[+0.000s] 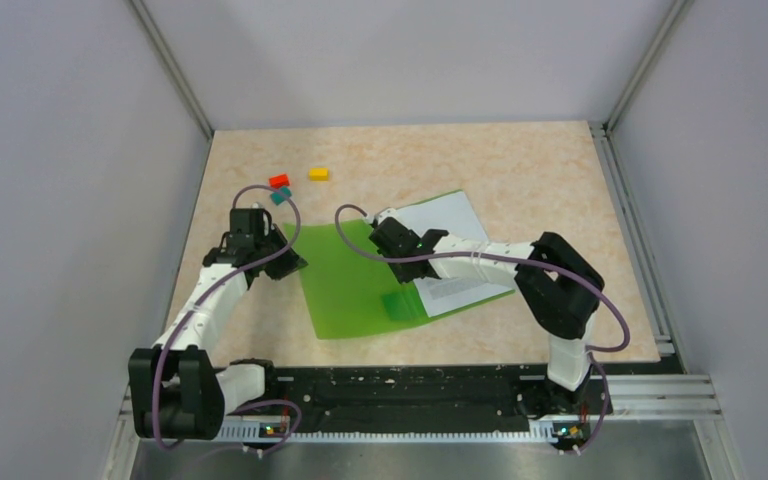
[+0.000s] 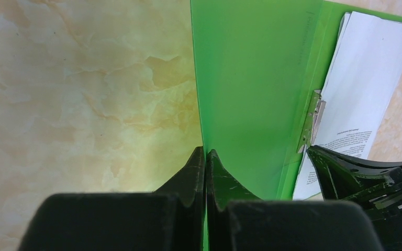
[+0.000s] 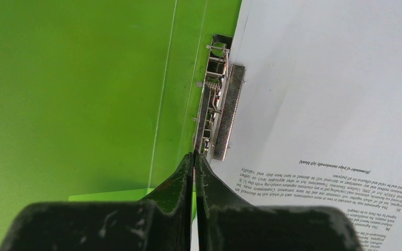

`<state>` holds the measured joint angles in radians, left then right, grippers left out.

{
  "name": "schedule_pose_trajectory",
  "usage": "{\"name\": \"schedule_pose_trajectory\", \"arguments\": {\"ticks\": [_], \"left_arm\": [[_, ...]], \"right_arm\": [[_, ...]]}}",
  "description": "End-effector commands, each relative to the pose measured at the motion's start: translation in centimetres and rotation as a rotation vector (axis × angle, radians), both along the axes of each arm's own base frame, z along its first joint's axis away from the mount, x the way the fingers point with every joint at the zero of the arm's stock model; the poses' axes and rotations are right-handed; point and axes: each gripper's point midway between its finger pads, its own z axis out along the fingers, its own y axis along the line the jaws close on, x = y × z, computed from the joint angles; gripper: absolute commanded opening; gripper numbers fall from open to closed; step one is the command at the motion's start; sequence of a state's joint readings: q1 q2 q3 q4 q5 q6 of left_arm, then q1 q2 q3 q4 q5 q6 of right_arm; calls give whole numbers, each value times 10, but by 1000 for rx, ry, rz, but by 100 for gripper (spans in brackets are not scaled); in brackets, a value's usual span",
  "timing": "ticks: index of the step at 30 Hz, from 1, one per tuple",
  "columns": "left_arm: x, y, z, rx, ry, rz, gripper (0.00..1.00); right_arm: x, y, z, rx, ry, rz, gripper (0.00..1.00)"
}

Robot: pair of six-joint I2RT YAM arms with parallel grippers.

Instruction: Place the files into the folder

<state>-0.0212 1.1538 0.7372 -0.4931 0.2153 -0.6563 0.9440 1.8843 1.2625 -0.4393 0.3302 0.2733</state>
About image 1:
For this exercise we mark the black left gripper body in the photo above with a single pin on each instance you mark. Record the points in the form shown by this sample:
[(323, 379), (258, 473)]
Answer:
[(272, 242)]

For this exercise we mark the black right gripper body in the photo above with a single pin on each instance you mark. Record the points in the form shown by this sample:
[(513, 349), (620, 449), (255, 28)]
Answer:
[(403, 274)]

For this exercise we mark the printed paper sheet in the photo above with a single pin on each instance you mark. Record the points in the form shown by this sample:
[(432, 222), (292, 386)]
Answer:
[(454, 213)]

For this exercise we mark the green plastic folder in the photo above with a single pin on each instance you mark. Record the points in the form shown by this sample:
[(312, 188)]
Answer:
[(349, 296)]

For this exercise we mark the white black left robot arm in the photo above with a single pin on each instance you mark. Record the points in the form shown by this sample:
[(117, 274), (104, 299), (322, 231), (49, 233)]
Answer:
[(176, 392)]

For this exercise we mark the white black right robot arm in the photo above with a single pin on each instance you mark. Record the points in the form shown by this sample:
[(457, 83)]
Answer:
[(561, 289)]

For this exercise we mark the teal block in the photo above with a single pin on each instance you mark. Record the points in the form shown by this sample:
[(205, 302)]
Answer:
[(281, 195)]

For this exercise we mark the red block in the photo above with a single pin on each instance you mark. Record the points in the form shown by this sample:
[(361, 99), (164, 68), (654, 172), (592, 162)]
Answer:
[(279, 181)]

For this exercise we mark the yellow block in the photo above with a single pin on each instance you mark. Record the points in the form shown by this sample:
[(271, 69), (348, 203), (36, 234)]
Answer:
[(319, 174)]

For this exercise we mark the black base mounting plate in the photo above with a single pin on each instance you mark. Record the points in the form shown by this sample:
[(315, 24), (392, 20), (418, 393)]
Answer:
[(465, 399)]

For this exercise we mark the aluminium side rail right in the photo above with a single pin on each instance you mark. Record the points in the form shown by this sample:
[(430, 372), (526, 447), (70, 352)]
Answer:
[(632, 229)]

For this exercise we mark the aluminium frame post left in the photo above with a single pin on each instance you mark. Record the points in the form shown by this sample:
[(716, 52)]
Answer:
[(169, 64)]

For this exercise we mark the aluminium frame post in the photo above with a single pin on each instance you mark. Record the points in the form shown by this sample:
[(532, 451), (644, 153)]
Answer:
[(647, 62), (169, 64)]

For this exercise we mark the aluminium front rail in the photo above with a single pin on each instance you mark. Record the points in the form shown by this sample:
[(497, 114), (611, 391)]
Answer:
[(635, 398)]

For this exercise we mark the aluminium frame post right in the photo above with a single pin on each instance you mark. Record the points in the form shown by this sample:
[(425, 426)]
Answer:
[(647, 62)]

